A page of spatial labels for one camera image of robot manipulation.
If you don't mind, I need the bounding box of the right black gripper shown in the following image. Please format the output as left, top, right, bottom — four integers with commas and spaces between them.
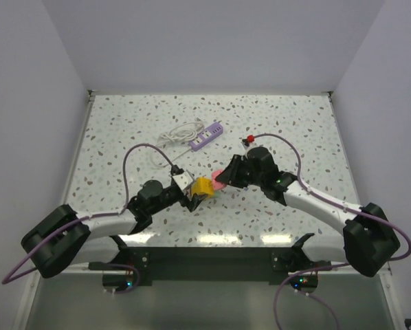
215, 155, 264, 190

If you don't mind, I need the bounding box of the yellow cube socket adapter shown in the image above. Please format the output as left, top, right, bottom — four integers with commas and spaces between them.
190, 177, 214, 199

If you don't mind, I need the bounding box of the pink plug adapter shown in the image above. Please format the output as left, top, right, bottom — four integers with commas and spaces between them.
211, 169, 227, 191

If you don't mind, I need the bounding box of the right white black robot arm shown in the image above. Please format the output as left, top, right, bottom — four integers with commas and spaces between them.
215, 146, 400, 277

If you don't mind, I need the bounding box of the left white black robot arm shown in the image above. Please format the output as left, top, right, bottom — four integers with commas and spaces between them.
21, 170, 208, 278

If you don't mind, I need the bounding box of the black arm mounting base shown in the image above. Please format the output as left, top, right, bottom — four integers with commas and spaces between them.
113, 247, 317, 286

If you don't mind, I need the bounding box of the purple power strip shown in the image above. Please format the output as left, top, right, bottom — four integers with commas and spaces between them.
189, 122, 223, 152

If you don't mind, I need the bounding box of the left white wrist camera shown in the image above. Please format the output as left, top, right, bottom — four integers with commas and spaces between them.
172, 170, 192, 190

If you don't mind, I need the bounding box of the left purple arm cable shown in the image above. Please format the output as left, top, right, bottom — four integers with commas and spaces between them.
1, 144, 179, 285

